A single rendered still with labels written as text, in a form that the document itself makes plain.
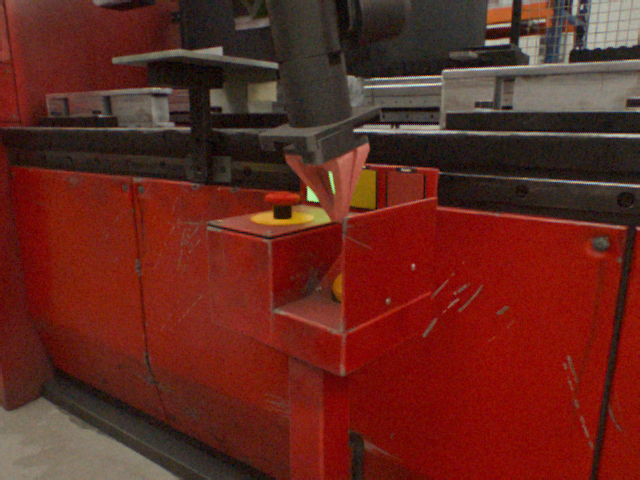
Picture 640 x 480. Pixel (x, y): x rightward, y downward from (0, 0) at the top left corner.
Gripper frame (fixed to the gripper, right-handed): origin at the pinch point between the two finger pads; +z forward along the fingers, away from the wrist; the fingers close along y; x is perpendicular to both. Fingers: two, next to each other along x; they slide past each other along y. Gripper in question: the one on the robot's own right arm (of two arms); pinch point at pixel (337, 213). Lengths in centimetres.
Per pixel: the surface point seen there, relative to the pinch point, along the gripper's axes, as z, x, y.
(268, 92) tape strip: -6, 47, 37
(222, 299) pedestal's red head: 9.1, 12.8, -7.2
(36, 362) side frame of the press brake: 67, 137, -6
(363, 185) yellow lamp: 1.3, 4.8, 10.6
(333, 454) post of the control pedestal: 29.7, 2.9, -4.7
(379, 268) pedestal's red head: 4.9, -4.5, -0.4
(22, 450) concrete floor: 76, 112, -22
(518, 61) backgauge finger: -4, 7, 66
